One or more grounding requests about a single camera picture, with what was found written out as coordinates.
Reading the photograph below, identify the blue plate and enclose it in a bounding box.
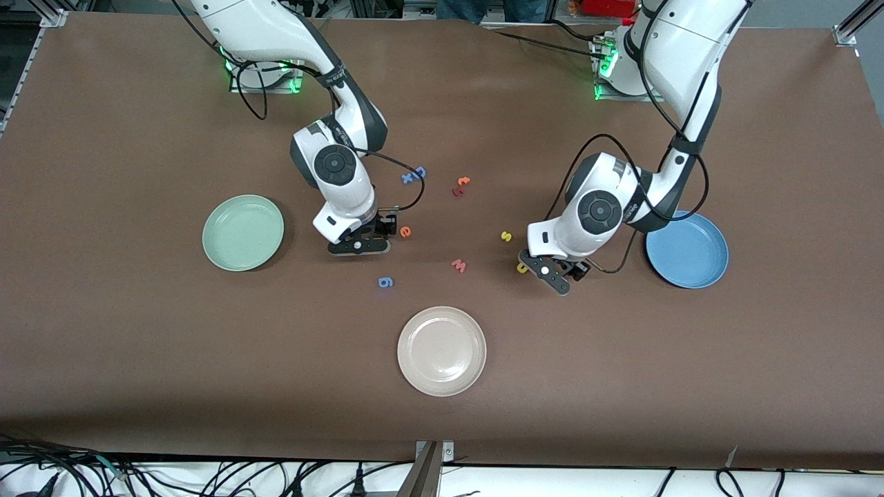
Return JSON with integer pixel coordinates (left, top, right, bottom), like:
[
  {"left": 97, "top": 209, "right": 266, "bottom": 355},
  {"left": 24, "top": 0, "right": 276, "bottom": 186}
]
[{"left": 645, "top": 211, "right": 729, "bottom": 289}]

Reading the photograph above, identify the person in blue jeans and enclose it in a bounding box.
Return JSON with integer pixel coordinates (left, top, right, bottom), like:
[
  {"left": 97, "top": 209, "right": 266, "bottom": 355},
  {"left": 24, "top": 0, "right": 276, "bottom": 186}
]
[{"left": 439, "top": 0, "right": 546, "bottom": 21}]

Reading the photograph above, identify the red box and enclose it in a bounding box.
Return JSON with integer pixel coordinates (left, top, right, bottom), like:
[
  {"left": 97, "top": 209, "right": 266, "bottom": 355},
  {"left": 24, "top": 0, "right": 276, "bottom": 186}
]
[{"left": 580, "top": 0, "right": 640, "bottom": 18}]

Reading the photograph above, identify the black table cable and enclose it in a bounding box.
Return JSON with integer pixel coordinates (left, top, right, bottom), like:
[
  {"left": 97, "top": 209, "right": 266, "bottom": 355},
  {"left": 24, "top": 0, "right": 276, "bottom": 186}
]
[
  {"left": 549, "top": 19, "right": 626, "bottom": 42},
  {"left": 494, "top": 29, "right": 596, "bottom": 57}
]

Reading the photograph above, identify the aluminium frame corner profile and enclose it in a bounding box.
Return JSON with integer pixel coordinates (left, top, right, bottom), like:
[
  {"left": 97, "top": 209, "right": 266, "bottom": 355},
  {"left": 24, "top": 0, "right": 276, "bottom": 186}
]
[{"left": 832, "top": 0, "right": 884, "bottom": 46}]

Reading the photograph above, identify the beige plate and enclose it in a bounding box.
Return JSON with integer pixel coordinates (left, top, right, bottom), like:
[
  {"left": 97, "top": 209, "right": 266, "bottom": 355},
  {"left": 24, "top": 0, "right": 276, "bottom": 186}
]
[{"left": 397, "top": 306, "right": 488, "bottom": 398}]

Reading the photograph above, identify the aluminium frame side rail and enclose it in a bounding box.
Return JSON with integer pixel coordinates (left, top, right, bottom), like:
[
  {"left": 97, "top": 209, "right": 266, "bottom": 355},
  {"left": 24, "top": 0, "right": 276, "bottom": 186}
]
[{"left": 0, "top": 10, "right": 67, "bottom": 135}]

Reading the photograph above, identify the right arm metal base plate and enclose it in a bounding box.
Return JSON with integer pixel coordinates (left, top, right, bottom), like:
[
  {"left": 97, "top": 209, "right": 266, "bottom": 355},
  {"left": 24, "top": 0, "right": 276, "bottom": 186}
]
[{"left": 229, "top": 64, "right": 305, "bottom": 94}]

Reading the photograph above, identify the metal table edge bracket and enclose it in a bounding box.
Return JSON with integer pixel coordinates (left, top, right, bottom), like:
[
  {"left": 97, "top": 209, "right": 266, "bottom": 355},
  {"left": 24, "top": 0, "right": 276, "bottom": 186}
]
[{"left": 395, "top": 440, "right": 457, "bottom": 497}]

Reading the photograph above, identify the light green plate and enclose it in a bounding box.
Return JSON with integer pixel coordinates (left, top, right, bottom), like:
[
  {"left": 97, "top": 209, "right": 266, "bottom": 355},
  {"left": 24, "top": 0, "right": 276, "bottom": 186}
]
[{"left": 202, "top": 194, "right": 285, "bottom": 272}]

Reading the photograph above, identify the thick black floor cable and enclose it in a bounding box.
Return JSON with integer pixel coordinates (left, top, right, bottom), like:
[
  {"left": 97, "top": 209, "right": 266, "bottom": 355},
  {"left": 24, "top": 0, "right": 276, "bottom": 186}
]
[{"left": 0, "top": 433, "right": 139, "bottom": 497}]

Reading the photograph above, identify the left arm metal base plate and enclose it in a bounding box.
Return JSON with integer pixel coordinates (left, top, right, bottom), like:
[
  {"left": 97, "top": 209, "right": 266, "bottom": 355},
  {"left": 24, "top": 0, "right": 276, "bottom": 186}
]
[{"left": 593, "top": 35, "right": 668, "bottom": 103}]

